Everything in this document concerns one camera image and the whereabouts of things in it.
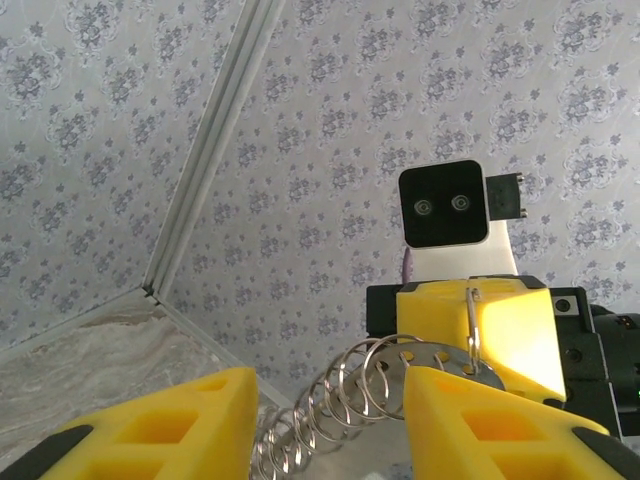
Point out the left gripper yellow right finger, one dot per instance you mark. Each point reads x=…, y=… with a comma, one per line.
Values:
x=500, y=440

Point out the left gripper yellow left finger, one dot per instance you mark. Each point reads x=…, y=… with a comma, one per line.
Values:
x=150, y=440

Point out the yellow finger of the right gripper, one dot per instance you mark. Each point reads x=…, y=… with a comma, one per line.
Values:
x=520, y=340
x=430, y=315

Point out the metal key organiser with rings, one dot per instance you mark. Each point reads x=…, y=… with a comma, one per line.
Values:
x=425, y=349

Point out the pale table edge strip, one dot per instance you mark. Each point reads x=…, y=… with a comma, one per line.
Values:
x=75, y=325

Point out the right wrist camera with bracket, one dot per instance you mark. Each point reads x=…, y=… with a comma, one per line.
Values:
x=442, y=202

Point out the right aluminium side rail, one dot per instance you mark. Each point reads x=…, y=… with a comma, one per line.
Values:
x=225, y=352

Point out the right aluminium corner post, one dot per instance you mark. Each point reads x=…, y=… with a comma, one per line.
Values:
x=204, y=150

